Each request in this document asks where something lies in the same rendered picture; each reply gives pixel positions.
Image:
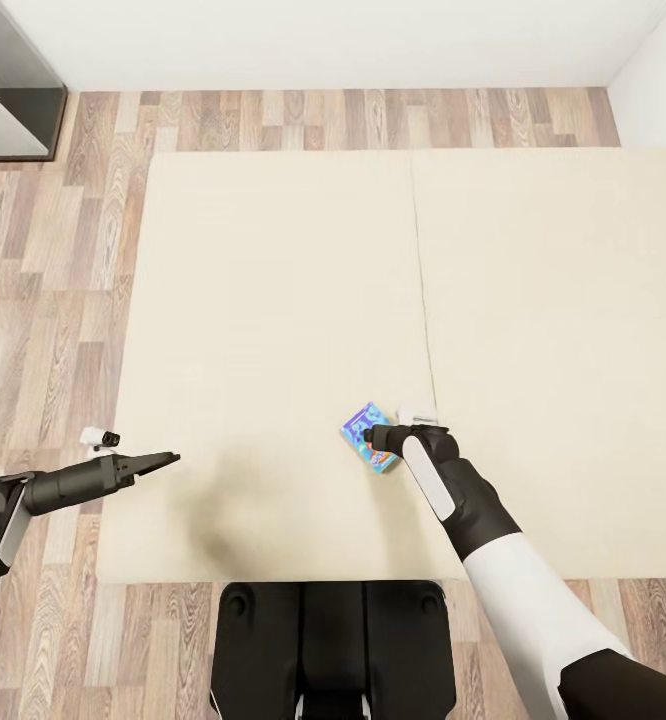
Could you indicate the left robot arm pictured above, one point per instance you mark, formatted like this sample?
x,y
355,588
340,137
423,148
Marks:
x,y
35,493

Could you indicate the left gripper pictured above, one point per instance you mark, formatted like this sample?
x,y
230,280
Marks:
x,y
100,477

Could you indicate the board game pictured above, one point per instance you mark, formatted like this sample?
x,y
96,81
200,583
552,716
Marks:
x,y
353,430

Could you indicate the bed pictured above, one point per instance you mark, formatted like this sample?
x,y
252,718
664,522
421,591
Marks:
x,y
520,292

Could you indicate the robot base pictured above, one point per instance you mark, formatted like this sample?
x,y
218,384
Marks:
x,y
389,639

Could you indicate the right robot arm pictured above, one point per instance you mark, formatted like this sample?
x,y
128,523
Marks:
x,y
565,663

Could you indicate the robot trunk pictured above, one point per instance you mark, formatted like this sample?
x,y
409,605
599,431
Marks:
x,y
363,706

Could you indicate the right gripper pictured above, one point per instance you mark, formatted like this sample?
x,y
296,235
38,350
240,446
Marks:
x,y
383,437

